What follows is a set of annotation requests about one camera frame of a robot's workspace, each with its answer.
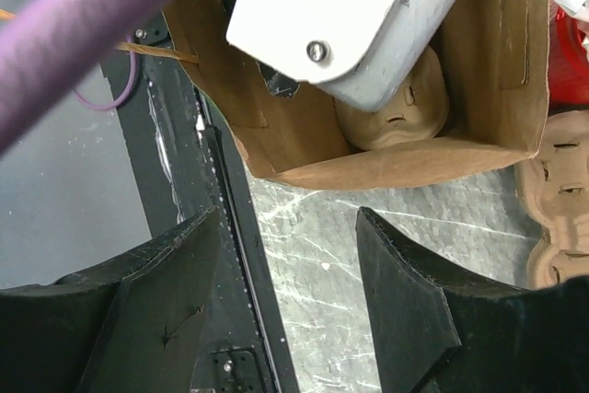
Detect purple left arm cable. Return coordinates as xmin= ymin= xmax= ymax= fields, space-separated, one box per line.
xmin=0 ymin=0 xmax=231 ymax=159

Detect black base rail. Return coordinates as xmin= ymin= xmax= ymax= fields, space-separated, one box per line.
xmin=98 ymin=6 xmax=300 ymax=393

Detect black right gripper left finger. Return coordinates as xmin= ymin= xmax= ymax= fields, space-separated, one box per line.
xmin=1 ymin=208 xmax=220 ymax=392

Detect red plastic cup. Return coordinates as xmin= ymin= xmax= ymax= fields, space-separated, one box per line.
xmin=548 ymin=0 xmax=588 ymax=109

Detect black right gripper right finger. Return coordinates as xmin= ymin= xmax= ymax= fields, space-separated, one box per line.
xmin=356 ymin=207 xmax=588 ymax=392

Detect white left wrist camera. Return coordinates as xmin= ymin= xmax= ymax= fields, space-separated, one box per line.
xmin=226 ymin=0 xmax=456 ymax=111

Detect spare brown cup carriers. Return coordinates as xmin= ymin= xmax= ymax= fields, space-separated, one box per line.
xmin=515 ymin=110 xmax=588 ymax=289

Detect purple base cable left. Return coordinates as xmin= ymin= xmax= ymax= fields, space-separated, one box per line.
xmin=73 ymin=45 xmax=139 ymax=112

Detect green paper bag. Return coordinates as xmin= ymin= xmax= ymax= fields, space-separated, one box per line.
xmin=163 ymin=0 xmax=549 ymax=191

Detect brown cardboard cup carrier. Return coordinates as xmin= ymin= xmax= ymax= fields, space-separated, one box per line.
xmin=335 ymin=47 xmax=450 ymax=151

